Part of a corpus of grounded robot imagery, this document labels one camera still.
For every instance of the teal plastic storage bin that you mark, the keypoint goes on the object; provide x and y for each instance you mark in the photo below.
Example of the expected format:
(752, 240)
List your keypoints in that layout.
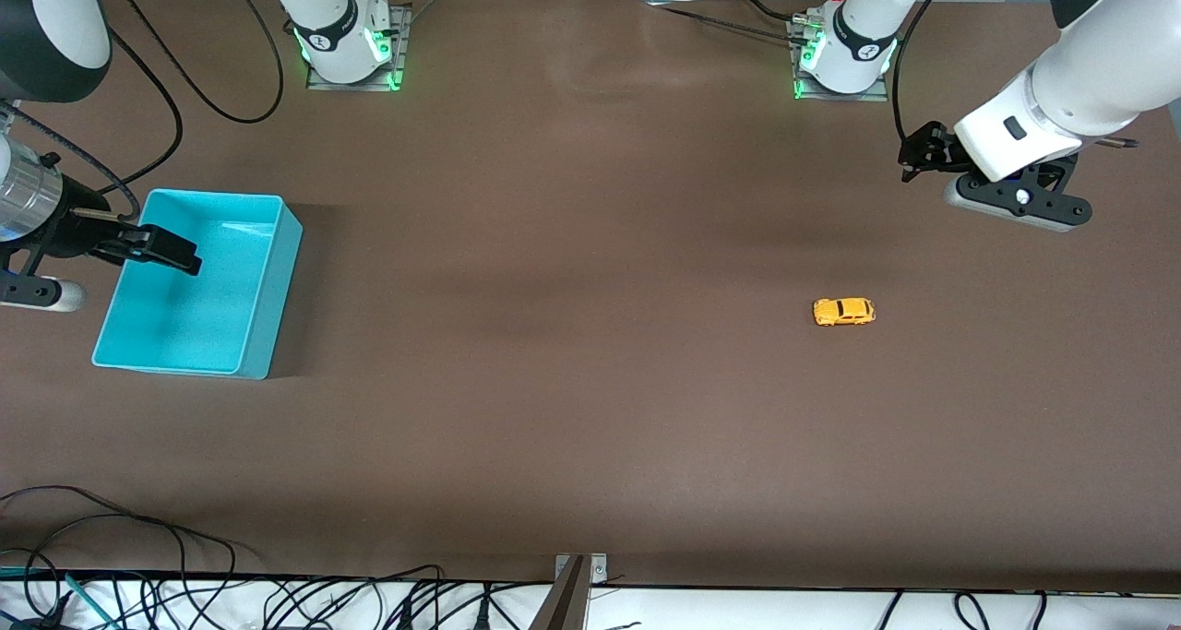
(184, 321)

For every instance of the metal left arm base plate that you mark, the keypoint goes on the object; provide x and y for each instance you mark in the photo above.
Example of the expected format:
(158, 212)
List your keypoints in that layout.
(876, 90)

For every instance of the yellow beetle toy car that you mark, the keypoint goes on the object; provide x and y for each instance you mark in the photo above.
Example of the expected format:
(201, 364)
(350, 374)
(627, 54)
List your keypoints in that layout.
(843, 312)

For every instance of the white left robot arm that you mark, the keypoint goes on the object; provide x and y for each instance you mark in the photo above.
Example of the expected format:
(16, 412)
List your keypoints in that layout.
(1107, 67)

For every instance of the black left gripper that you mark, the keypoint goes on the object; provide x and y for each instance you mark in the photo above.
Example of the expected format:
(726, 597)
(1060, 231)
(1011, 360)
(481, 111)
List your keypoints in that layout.
(934, 150)

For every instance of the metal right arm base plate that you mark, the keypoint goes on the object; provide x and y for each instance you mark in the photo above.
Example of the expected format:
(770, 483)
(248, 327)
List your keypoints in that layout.
(399, 58)

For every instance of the metal bracket with dark post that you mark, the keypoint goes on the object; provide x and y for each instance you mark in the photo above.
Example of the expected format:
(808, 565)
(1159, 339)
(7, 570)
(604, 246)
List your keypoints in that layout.
(579, 575)

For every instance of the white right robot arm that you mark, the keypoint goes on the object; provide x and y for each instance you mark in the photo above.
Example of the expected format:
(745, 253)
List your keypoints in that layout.
(55, 12)

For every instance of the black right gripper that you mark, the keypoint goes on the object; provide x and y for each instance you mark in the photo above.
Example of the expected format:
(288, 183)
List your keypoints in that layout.
(69, 231)

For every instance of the green pen-shaped tool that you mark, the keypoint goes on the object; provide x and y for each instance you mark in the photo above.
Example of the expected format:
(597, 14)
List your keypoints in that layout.
(88, 598)

